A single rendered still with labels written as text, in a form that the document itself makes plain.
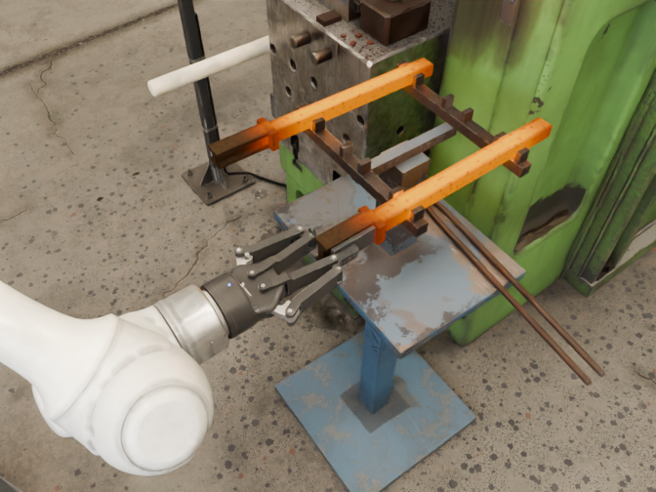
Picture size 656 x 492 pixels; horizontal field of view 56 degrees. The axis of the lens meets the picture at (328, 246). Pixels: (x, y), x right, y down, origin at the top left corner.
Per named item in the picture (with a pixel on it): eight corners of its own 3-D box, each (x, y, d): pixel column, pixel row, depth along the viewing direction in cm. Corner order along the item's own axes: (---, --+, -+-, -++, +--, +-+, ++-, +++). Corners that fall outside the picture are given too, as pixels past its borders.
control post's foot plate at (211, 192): (207, 208, 219) (202, 190, 212) (178, 174, 231) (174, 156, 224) (258, 184, 227) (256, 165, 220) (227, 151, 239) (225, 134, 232)
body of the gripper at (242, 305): (201, 307, 79) (262, 273, 83) (235, 353, 75) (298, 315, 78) (191, 272, 74) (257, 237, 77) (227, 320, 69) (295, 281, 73)
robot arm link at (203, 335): (196, 384, 73) (239, 357, 75) (183, 344, 66) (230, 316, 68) (162, 331, 78) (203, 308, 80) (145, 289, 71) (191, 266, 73)
